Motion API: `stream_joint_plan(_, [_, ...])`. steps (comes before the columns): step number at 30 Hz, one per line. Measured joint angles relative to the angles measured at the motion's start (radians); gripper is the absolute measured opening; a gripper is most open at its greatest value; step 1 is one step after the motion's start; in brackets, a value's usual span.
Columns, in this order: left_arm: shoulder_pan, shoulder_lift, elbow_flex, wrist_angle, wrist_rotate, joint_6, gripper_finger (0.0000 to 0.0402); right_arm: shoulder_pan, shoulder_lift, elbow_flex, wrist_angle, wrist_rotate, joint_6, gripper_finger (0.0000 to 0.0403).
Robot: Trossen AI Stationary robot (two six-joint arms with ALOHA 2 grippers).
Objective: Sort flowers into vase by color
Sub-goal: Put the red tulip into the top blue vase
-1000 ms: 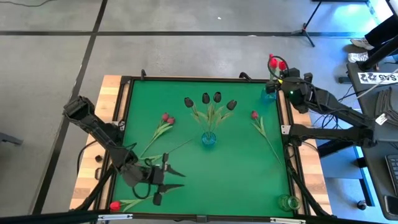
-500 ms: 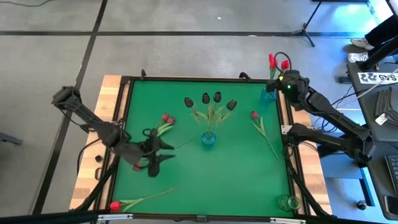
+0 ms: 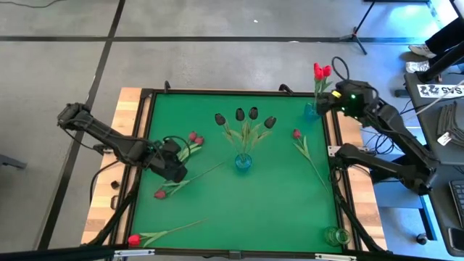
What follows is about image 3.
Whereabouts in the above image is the blue hobnail glass vase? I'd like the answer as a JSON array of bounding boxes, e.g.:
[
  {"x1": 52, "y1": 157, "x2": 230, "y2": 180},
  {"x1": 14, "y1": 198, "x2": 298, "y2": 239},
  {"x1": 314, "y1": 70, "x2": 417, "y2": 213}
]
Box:
[{"x1": 302, "y1": 101, "x2": 322, "y2": 123}]

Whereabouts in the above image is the black metal table frame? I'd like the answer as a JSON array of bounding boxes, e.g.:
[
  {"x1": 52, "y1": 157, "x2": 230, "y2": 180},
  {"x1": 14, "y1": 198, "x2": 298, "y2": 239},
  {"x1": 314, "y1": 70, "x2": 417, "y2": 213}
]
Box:
[{"x1": 108, "y1": 83, "x2": 365, "y2": 260}]

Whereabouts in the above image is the green stem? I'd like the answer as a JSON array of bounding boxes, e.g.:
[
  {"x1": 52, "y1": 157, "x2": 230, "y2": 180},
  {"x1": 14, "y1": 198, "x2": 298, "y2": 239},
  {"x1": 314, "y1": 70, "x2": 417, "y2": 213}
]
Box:
[{"x1": 127, "y1": 217, "x2": 210, "y2": 248}]

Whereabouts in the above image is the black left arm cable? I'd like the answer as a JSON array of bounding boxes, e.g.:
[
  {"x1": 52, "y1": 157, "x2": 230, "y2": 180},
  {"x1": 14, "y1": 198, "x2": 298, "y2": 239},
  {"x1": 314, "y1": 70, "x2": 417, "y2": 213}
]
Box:
[{"x1": 88, "y1": 157, "x2": 126, "y2": 206}]

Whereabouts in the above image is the white printed sign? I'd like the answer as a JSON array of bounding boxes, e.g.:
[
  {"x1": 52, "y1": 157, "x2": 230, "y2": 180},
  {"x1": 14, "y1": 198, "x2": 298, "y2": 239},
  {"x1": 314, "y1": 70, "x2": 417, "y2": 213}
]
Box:
[{"x1": 416, "y1": 83, "x2": 464, "y2": 99}]

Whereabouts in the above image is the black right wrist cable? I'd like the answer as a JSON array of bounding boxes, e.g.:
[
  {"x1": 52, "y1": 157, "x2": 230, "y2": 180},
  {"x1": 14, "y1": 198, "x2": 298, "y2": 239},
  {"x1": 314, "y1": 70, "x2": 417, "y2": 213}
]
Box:
[{"x1": 331, "y1": 56, "x2": 351, "y2": 83}]

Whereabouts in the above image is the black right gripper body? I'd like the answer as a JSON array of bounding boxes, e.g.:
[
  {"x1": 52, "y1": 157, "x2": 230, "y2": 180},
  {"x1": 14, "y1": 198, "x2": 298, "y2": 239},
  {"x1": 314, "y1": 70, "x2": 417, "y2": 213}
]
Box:
[{"x1": 328, "y1": 80, "x2": 376, "y2": 121}]

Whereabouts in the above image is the black flat device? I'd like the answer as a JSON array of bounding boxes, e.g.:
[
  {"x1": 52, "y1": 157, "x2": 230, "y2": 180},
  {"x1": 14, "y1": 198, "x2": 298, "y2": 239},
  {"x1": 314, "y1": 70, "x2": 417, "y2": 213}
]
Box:
[{"x1": 447, "y1": 227, "x2": 464, "y2": 252}]

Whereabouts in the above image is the blue desk leg bar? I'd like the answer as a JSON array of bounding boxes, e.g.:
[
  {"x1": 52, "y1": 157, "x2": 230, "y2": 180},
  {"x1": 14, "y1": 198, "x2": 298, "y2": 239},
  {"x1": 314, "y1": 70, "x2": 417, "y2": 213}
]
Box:
[{"x1": 411, "y1": 188, "x2": 438, "y2": 242}]

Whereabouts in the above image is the white cable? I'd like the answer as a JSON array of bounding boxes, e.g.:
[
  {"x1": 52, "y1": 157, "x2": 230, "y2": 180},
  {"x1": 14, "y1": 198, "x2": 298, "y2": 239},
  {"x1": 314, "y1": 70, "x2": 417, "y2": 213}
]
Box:
[{"x1": 414, "y1": 86, "x2": 464, "y2": 117}]

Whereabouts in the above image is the black beam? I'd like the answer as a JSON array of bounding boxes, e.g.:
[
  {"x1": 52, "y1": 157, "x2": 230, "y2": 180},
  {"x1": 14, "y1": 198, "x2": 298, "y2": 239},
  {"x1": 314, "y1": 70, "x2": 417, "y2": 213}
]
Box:
[{"x1": 0, "y1": 244, "x2": 126, "y2": 261}]

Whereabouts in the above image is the person's shoe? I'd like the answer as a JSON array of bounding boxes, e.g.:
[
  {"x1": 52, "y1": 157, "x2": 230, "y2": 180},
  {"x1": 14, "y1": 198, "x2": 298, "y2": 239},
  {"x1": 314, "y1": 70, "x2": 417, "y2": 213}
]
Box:
[
  {"x1": 408, "y1": 43, "x2": 438, "y2": 59},
  {"x1": 405, "y1": 60, "x2": 431, "y2": 74}
]

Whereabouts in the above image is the black pole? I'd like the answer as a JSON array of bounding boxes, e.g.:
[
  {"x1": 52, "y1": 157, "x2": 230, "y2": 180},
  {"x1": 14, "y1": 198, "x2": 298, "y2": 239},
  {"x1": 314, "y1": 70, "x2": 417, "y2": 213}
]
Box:
[{"x1": 415, "y1": 41, "x2": 464, "y2": 83}]

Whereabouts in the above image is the grey furniture foot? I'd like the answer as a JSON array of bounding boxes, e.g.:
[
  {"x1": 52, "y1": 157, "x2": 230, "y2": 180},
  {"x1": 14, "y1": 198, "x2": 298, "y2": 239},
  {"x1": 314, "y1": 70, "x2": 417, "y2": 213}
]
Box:
[{"x1": 0, "y1": 154, "x2": 28, "y2": 170}]

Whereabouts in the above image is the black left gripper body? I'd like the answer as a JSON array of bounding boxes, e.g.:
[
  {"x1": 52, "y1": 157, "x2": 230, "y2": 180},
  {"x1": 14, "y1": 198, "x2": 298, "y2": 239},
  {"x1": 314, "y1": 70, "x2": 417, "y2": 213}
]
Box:
[{"x1": 147, "y1": 136, "x2": 190, "y2": 181}]

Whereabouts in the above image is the black keyboard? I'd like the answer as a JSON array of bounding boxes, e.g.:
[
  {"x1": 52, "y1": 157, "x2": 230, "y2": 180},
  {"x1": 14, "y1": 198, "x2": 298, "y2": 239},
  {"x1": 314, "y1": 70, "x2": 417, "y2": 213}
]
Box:
[{"x1": 448, "y1": 180, "x2": 464, "y2": 229}]

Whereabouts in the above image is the clear green glass vase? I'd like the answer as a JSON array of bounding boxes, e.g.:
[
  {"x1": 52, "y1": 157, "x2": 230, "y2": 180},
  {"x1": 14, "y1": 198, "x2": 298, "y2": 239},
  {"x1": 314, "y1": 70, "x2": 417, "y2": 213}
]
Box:
[{"x1": 323, "y1": 226, "x2": 352, "y2": 249}]

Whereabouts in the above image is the black desk with keyboard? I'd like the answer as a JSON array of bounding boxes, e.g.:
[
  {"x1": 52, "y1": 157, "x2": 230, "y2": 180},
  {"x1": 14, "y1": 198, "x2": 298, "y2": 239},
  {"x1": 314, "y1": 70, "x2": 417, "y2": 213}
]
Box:
[{"x1": 419, "y1": 162, "x2": 464, "y2": 257}]

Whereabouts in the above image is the person's leg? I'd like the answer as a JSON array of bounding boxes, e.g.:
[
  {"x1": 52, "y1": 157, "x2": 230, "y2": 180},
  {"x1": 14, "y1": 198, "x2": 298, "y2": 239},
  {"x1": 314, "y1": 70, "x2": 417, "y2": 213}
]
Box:
[{"x1": 424, "y1": 17, "x2": 464, "y2": 55}]

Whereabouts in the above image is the green table mat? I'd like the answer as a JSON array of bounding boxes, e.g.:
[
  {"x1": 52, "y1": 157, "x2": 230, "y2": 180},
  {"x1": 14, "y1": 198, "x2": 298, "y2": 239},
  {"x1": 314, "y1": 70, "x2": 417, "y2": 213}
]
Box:
[{"x1": 128, "y1": 92, "x2": 344, "y2": 254}]

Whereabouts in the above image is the silver bracket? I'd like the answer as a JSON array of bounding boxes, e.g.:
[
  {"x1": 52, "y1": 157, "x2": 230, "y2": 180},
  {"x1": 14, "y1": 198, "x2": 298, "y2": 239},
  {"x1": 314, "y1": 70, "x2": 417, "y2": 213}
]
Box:
[
  {"x1": 314, "y1": 252, "x2": 358, "y2": 261},
  {"x1": 113, "y1": 248, "x2": 156, "y2": 259}
]

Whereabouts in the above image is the blue medallion glass vase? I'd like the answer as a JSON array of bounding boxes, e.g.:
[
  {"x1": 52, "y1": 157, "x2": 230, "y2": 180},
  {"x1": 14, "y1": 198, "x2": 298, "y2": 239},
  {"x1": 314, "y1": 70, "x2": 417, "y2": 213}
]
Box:
[{"x1": 233, "y1": 153, "x2": 253, "y2": 173}]

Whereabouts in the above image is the black tripod stand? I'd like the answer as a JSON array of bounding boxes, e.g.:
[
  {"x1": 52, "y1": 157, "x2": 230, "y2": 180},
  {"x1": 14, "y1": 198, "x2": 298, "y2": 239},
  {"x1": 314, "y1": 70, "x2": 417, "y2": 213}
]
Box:
[{"x1": 339, "y1": 0, "x2": 432, "y2": 56}]

